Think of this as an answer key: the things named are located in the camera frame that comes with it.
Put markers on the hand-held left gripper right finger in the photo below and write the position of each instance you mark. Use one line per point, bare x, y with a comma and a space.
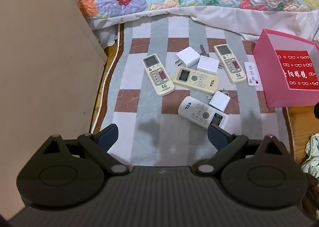
218, 137

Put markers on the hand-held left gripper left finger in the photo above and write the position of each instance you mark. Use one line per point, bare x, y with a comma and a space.
108, 135

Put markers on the white remote control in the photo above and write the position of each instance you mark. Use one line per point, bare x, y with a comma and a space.
197, 111

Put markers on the yellowed remote control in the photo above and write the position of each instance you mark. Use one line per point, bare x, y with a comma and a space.
197, 80

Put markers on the cream remote with red button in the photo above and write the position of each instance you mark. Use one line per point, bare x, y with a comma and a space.
230, 63
157, 75

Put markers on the pink cardboard box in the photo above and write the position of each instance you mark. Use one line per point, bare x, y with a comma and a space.
264, 50

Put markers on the white charger plug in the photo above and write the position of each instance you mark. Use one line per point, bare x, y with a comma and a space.
188, 55
208, 65
219, 101

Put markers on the checkered mat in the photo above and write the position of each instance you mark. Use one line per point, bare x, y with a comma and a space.
139, 107

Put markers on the small white remote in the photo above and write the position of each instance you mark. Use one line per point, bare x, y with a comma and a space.
251, 73

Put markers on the brown mat with white trim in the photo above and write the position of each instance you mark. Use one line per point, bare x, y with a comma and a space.
109, 53

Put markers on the beige board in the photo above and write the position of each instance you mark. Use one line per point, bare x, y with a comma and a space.
49, 67

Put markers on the light green cloth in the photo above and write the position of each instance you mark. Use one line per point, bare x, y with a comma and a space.
312, 149

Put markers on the dark brown cloth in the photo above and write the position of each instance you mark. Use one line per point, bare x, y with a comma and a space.
311, 192

